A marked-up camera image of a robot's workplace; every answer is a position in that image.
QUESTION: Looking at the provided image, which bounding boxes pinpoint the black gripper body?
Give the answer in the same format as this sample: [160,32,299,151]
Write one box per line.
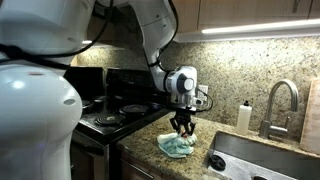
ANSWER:
[167,103,198,125]

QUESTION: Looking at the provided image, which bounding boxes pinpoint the teal and white cloth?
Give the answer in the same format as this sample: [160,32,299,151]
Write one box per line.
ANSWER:
[156,131,198,159]

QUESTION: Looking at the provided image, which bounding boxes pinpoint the large coil burner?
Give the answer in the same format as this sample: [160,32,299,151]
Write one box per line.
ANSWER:
[119,103,150,116]

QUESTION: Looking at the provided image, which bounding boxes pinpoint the black sink drain stopper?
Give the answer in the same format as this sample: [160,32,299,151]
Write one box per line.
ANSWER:
[209,154,227,172]

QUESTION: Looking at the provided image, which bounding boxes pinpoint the white soap bottle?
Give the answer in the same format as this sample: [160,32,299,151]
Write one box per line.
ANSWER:
[235,99,253,136]

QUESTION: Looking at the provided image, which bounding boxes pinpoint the wooden lower cabinet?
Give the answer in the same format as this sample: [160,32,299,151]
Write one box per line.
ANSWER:
[119,151,168,180]

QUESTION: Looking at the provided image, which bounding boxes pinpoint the small coil burner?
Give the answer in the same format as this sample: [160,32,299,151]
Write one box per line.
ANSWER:
[94,113,126,127]

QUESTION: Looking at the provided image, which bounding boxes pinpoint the steel sink basin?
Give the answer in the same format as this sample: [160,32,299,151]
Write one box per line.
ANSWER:
[203,130,320,180]

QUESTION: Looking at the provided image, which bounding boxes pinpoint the black electric stove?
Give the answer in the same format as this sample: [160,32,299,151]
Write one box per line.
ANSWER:
[64,66,173,180]

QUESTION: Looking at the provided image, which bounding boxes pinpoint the steel gooseneck faucet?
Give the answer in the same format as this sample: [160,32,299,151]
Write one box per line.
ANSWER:
[259,78,300,139]

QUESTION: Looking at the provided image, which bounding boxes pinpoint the dark range hood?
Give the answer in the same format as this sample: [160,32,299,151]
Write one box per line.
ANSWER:
[86,3,148,48]

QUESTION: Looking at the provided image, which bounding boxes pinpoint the wooden upper cabinets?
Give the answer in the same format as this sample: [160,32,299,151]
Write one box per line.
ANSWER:
[166,0,320,34]

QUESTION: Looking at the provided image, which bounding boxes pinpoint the under-cabinet light strip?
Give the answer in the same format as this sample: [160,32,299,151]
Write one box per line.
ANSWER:
[173,18,320,44]

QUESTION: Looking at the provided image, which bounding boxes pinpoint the wooden cutting board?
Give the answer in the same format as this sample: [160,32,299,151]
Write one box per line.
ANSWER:
[299,78,320,155]

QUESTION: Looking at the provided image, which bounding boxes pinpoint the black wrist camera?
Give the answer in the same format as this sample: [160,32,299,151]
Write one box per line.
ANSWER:
[193,97,205,108]

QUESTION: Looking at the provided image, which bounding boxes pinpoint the white wall outlet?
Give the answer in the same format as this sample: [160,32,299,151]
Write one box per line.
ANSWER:
[197,84,209,101]

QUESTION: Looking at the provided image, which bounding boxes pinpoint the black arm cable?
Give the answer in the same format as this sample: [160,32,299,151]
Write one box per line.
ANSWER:
[0,0,214,113]

